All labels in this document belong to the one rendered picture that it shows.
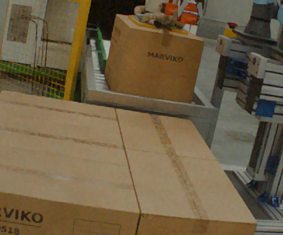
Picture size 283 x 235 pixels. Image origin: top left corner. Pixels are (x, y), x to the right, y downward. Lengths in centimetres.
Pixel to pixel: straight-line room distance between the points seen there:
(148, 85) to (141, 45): 22
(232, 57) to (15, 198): 158
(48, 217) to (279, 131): 147
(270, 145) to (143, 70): 77
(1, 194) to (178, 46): 153
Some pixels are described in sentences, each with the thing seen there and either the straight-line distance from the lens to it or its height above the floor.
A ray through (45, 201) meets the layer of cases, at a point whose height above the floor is 54.
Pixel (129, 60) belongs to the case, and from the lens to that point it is 289.
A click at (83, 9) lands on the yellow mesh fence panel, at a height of 94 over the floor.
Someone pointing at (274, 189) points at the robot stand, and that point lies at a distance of 289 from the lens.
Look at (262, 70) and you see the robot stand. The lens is 243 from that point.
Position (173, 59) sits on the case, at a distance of 293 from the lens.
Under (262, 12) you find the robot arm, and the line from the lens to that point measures 293.
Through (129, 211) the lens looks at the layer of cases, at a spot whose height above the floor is 54.
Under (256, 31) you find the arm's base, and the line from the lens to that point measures 292.
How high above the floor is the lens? 128
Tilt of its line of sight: 13 degrees down
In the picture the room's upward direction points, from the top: 11 degrees clockwise
